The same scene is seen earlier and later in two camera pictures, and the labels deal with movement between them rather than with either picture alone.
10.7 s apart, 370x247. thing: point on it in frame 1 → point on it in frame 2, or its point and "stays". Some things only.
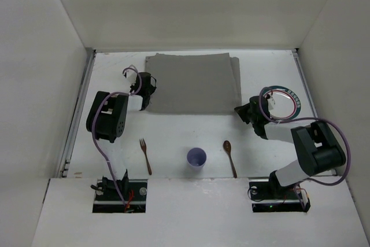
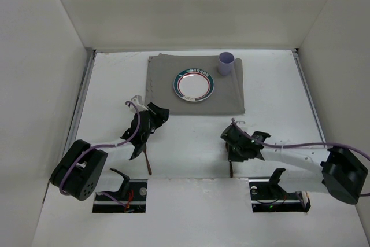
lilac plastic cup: (196, 159) → (225, 63)
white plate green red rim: (287, 104) → (193, 84)
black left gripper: (147, 94) → (138, 145)
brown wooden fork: (143, 146) stays
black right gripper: (245, 111) → (235, 154)
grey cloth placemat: (210, 83) stays
